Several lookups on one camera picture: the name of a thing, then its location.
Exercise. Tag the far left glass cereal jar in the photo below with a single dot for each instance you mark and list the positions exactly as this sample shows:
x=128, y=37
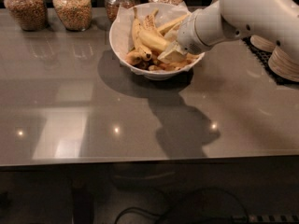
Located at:
x=30, y=15

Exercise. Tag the large front yellow banana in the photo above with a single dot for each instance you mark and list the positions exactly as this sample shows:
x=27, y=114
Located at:
x=153, y=41

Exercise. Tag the upper right yellow banana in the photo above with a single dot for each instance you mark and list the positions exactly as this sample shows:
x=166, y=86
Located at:
x=163, y=29

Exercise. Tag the spotted banana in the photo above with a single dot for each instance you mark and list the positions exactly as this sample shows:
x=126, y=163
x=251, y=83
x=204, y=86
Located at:
x=149, y=20
x=144, y=51

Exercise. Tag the black rubber mat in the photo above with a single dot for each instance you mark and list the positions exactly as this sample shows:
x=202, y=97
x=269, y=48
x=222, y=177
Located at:
x=263, y=58

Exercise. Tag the small lower left banana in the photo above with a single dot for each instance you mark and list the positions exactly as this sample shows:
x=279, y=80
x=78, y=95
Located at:
x=133, y=57

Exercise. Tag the front paper bowl stack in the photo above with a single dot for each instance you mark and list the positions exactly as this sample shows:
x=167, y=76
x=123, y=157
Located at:
x=281, y=64

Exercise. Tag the bottom front banana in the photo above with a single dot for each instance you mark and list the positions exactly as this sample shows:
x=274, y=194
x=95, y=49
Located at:
x=156, y=65

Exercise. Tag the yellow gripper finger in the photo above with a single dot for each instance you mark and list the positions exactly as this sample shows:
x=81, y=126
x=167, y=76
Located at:
x=173, y=53
x=172, y=34

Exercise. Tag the paper bowl stack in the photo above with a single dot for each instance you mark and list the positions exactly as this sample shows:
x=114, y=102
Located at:
x=262, y=44
x=281, y=64

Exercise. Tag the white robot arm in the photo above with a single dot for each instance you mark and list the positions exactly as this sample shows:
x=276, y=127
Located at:
x=225, y=20

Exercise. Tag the black power strip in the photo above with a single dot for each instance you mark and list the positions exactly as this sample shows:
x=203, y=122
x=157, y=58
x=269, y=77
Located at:
x=267, y=219

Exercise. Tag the white bowl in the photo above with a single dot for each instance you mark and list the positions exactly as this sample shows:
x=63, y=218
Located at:
x=142, y=68

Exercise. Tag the back paper bowl stack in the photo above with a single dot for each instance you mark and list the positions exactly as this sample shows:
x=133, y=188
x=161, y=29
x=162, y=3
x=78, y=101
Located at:
x=262, y=44

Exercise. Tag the left spotted banana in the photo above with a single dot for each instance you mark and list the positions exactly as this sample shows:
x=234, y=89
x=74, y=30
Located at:
x=144, y=51

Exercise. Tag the back middle spotted banana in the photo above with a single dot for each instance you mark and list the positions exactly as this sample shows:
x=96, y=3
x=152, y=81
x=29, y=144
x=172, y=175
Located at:
x=149, y=20

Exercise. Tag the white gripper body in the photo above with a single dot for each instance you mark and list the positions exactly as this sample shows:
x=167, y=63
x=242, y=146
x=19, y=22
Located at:
x=191, y=37

